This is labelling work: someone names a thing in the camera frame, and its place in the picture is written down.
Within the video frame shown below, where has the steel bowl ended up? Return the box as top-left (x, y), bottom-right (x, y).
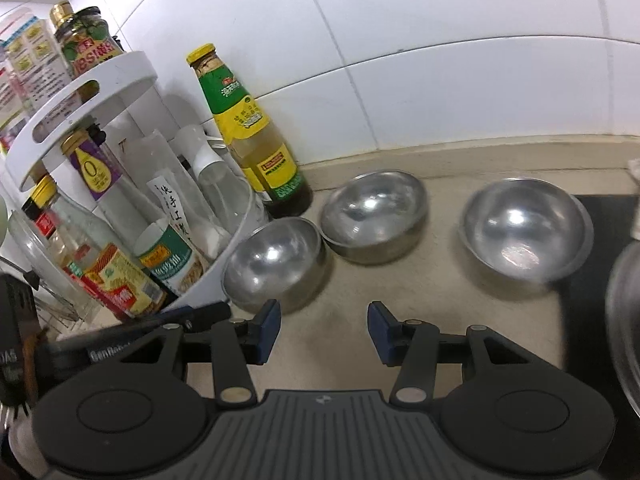
top-left (221, 217), bottom-right (331, 315)
top-left (458, 178), bottom-right (594, 285)
top-left (319, 170), bottom-right (430, 266)

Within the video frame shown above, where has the large glass lid behind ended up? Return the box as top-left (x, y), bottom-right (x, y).
top-left (8, 210), bottom-right (100, 324)

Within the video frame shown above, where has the yellow label vinegar bottle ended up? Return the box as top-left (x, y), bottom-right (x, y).
top-left (29, 174), bottom-right (166, 321)

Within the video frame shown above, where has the clear spray bottle white top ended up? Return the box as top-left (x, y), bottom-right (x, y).
top-left (175, 126), bottom-right (268, 234)

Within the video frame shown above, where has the white rotating condiment rack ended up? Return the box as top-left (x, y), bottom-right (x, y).
top-left (6, 51), bottom-right (268, 308)

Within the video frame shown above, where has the purple label fish sauce bottle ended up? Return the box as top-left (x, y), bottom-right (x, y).
top-left (60, 127), bottom-right (212, 297)

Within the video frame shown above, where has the clear plastic bag in rack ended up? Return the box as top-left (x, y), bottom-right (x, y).
top-left (122, 130), bottom-right (230, 261)

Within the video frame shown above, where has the red label soy sauce bottle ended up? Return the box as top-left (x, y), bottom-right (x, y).
top-left (20, 198), bottom-right (132, 321)

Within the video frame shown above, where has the green yellow oyster sauce bottle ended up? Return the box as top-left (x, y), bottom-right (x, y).
top-left (186, 44), bottom-right (312, 219)

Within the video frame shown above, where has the steel pot on stove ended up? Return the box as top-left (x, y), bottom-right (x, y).
top-left (605, 242), bottom-right (639, 415)

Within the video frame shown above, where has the black gas stove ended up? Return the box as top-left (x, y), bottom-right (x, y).
top-left (556, 195), bottom-right (634, 411)

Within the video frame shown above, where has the white carton on rack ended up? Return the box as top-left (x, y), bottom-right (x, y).
top-left (1, 8), bottom-right (72, 154)

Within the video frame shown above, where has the white cloth by stove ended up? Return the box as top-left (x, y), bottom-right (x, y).
top-left (627, 158), bottom-right (640, 240)

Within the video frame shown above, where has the dark jar gold cap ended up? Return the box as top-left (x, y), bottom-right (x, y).
top-left (50, 0), bottom-right (124, 78)

